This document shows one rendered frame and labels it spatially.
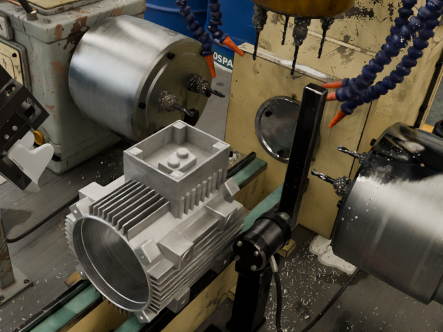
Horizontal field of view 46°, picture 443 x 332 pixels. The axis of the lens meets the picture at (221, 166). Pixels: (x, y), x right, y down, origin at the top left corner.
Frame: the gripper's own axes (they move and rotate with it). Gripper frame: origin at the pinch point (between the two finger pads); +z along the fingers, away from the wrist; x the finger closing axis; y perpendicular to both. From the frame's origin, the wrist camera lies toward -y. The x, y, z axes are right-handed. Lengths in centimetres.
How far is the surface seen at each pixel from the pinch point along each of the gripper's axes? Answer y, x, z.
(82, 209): 2.8, -0.3, 10.5
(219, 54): 109, 88, 135
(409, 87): 59, -22, 37
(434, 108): 204, 13, 250
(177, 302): 0.6, -15.3, 21.3
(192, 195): 13.2, -10.6, 14.3
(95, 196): 5.5, 1.3, 13.2
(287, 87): 46, -3, 33
